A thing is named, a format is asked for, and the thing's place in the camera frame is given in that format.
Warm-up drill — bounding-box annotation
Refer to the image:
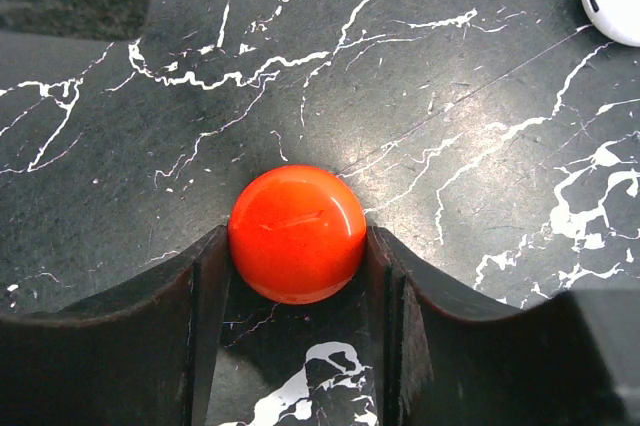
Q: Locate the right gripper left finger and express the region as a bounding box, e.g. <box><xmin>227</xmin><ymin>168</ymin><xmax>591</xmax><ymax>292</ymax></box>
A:
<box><xmin>1</xmin><ymin>226</ymin><xmax>231</xmax><ymax>425</ymax></box>

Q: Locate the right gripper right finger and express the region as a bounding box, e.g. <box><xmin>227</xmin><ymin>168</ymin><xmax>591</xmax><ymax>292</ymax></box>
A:
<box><xmin>365</xmin><ymin>226</ymin><xmax>639</xmax><ymax>425</ymax></box>

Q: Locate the red earbud charging case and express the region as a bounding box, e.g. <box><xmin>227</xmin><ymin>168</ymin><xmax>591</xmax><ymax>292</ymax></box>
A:
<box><xmin>228</xmin><ymin>165</ymin><xmax>367</xmax><ymax>305</ymax></box>

